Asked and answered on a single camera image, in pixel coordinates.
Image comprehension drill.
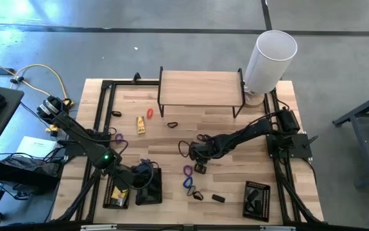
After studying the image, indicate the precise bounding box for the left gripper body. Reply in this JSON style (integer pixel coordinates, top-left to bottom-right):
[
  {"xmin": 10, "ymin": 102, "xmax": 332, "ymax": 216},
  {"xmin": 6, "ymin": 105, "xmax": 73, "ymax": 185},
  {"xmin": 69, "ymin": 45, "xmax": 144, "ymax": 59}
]
[{"xmin": 121, "ymin": 165, "xmax": 155, "ymax": 193}]

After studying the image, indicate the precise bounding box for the wooden shelf with black legs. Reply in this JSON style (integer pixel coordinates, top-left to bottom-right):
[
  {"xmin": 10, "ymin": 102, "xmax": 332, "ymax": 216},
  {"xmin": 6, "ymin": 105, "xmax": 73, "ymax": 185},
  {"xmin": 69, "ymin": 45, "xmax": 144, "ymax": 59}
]
[{"xmin": 157, "ymin": 65, "xmax": 247, "ymax": 119}]

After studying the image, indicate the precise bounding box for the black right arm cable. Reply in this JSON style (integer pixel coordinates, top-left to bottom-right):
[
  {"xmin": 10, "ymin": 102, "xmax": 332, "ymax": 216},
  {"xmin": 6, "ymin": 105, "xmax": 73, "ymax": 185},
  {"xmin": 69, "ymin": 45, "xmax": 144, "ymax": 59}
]
[{"xmin": 177, "ymin": 133, "xmax": 217, "ymax": 158}]

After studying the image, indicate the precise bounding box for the black aluminium rig frame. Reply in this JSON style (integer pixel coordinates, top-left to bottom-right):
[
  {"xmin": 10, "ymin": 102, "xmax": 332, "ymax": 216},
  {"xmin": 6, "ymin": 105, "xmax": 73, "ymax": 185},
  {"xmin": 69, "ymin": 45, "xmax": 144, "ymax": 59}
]
[{"xmin": 52, "ymin": 73, "xmax": 325, "ymax": 225}]

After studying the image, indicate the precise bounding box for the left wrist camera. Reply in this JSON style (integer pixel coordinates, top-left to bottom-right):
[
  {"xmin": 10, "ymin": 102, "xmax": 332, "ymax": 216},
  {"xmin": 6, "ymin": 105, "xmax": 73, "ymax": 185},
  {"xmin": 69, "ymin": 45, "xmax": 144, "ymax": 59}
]
[{"xmin": 138, "ymin": 158, "xmax": 155, "ymax": 171}]

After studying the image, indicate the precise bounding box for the black slotted plastic basket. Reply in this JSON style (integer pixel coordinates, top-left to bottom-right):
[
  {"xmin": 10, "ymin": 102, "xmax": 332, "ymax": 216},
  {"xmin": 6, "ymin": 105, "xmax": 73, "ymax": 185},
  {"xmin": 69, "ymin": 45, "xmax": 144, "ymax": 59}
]
[
  {"xmin": 242, "ymin": 180, "xmax": 271, "ymax": 223},
  {"xmin": 136, "ymin": 167, "xmax": 163, "ymax": 205},
  {"xmin": 102, "ymin": 171, "xmax": 133, "ymax": 209}
]

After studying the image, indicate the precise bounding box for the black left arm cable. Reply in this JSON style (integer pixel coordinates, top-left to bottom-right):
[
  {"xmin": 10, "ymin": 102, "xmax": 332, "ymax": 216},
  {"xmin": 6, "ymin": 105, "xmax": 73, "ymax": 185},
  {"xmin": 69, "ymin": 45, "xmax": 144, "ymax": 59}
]
[{"xmin": 108, "ymin": 127, "xmax": 156, "ymax": 191}]

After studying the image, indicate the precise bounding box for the black side desk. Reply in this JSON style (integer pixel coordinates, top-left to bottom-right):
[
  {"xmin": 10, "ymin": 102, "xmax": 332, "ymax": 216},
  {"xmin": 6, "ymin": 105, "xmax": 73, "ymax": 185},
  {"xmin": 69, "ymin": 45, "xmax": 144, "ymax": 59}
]
[{"xmin": 0, "ymin": 82, "xmax": 25, "ymax": 167}]

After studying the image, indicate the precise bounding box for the white shade table lamp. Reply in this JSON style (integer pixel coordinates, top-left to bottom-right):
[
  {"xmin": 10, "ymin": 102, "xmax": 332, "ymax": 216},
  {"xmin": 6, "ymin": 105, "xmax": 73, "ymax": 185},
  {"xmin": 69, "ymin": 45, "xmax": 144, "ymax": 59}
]
[{"xmin": 243, "ymin": 30, "xmax": 298, "ymax": 109}]

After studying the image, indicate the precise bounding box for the yellow extension cable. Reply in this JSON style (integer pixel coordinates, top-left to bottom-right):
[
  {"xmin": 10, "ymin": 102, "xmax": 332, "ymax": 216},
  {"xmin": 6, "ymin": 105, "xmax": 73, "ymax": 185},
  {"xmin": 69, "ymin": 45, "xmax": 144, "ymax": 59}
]
[{"xmin": 0, "ymin": 53, "xmax": 73, "ymax": 134}]

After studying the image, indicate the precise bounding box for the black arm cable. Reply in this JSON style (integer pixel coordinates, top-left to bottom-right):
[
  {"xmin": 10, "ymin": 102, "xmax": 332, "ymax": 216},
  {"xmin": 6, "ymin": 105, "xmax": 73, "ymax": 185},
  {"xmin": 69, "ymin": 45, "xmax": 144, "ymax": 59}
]
[
  {"xmin": 177, "ymin": 133, "xmax": 217, "ymax": 158},
  {"xmin": 108, "ymin": 127, "xmax": 156, "ymax": 191}
]

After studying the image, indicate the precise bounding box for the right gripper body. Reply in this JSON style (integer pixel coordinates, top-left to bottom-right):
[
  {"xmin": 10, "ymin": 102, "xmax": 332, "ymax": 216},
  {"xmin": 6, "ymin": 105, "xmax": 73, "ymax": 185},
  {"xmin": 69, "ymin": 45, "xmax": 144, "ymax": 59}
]
[{"xmin": 189, "ymin": 141, "xmax": 217, "ymax": 165}]

